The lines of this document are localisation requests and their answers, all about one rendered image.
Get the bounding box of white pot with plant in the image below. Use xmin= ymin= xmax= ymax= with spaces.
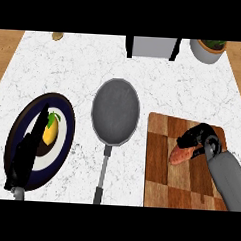
xmin=188 ymin=38 xmax=228 ymax=66

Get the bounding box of dark blue rimmed plate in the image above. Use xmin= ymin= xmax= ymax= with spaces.
xmin=1 ymin=89 xmax=78 ymax=195

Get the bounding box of grey frying pan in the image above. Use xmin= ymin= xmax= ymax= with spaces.
xmin=86 ymin=76 xmax=143 ymax=207

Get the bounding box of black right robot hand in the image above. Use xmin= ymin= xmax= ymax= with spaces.
xmin=176 ymin=121 xmax=218 ymax=162

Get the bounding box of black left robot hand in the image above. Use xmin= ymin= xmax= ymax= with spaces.
xmin=3 ymin=101 xmax=50 ymax=194

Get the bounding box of checkered wooden cutting board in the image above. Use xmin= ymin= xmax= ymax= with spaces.
xmin=142 ymin=111 xmax=234 ymax=212

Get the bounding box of yellow mango with leaves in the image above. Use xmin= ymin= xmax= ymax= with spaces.
xmin=41 ymin=110 xmax=63 ymax=147

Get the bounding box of small tan object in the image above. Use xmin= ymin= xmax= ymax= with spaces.
xmin=51 ymin=31 xmax=65 ymax=42

